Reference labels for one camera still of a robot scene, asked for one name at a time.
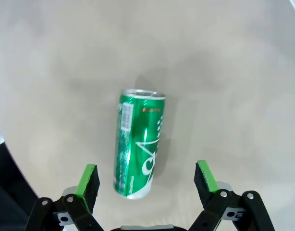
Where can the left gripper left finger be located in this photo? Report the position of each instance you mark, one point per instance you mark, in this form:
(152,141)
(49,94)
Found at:
(86,190)

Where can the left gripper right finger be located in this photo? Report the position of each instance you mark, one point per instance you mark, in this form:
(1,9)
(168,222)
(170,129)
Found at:
(206,190)

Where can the green drink can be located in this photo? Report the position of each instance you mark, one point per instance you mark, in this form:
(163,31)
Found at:
(138,144)

